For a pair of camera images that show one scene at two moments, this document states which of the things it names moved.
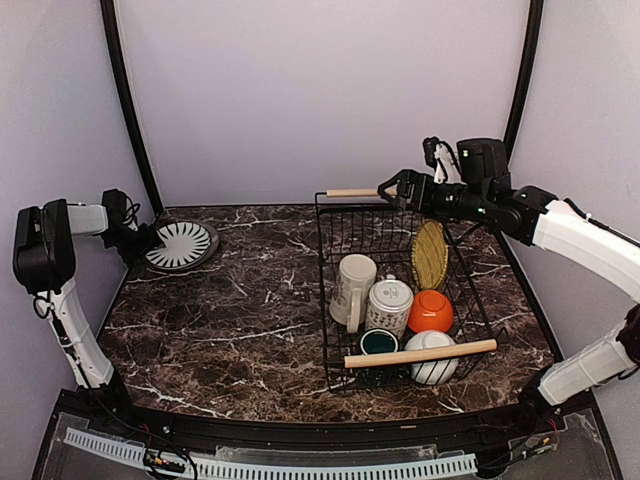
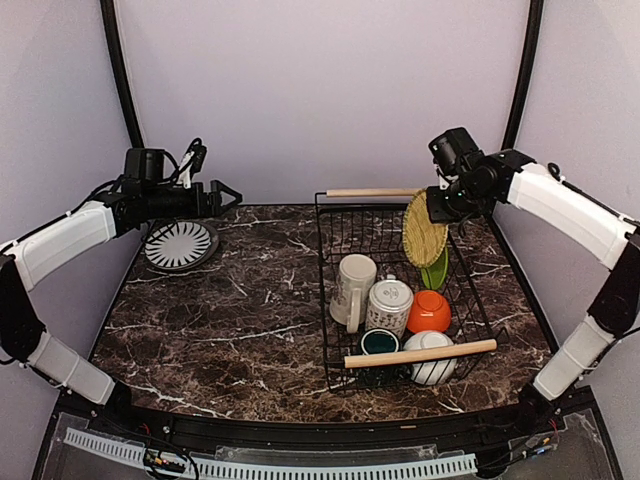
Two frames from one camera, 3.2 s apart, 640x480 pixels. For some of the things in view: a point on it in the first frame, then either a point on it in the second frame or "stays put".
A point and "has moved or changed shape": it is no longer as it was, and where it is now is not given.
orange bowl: [430, 311] stays put
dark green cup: [378, 341] stays put
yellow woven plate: [430, 255] has moved or changed shape
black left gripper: [150, 235] -> [214, 205]
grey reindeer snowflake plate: [214, 236] stays put
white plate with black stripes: [187, 245] stays put
